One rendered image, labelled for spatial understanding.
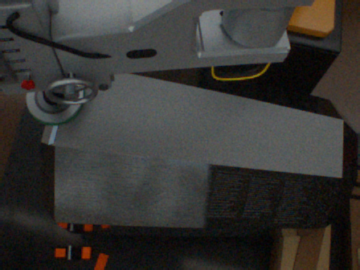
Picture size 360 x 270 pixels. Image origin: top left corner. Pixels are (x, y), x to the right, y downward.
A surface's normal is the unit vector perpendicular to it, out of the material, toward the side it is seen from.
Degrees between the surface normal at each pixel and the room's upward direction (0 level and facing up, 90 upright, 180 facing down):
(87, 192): 45
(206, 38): 0
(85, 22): 4
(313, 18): 0
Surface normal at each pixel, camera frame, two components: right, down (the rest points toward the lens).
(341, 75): 0.05, -0.33
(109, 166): -0.04, 0.42
